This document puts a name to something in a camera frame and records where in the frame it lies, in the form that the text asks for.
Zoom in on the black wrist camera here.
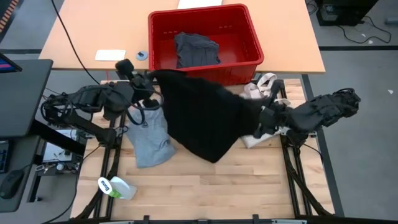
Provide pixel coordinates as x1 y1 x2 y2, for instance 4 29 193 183
114 58 136 77
269 78 286 101

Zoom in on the monitor with coloured screen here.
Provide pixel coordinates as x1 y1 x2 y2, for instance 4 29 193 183
0 52 23 74

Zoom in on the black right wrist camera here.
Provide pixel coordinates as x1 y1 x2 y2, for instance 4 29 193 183
269 78 286 101

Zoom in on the black side desk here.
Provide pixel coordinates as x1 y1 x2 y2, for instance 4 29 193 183
0 58 54 138

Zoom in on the black device with orange stripes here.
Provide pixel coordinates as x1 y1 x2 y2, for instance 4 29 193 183
0 0 20 34

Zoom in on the white flat rectangular device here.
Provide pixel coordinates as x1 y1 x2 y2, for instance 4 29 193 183
94 49 127 62

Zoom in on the dark grey garment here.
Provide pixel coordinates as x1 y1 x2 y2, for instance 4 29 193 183
174 31 222 70

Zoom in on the white electronics board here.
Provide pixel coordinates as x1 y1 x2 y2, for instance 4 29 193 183
41 129 86 175

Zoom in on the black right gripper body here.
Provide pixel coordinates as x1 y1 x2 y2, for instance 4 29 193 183
254 103 295 140

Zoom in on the tan wooden desk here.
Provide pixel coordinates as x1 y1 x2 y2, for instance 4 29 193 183
39 0 326 75

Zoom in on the white paper sheet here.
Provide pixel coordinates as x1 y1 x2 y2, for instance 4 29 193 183
177 0 224 10

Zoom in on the beige canvas tote bag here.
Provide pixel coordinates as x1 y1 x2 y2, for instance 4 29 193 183
239 72 294 149

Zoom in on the black computer mouse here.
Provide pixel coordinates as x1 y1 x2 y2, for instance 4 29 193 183
0 169 25 200

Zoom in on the red plastic laundry bin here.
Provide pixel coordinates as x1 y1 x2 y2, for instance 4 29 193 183
147 3 266 86

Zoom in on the black aluminium table frame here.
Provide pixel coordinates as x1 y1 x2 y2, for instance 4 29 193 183
70 79 336 224

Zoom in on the grey t-shirt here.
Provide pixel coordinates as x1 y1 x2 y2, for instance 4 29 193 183
125 98 178 169

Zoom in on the black garment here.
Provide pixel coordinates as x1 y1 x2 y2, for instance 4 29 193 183
150 68 265 164

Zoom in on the black keyboard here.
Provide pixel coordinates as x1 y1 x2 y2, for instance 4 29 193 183
0 139 12 174

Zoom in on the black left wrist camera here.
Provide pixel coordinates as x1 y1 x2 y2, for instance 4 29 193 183
114 58 136 77

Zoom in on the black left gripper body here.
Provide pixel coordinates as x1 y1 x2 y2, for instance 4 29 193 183
129 71 157 103

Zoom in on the black computer tower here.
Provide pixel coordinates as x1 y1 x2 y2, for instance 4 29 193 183
315 0 379 27

